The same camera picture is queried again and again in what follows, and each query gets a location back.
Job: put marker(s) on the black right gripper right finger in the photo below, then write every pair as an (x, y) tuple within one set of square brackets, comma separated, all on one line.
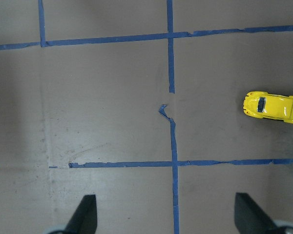
[(249, 218)]

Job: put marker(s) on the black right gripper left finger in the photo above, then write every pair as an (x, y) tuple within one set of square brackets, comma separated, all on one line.
[(84, 220)]

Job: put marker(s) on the yellow beetle toy car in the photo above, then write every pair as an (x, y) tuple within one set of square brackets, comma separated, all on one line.
[(259, 104)]

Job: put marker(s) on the brown paper table cover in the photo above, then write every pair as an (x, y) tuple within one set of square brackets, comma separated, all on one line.
[(140, 102)]

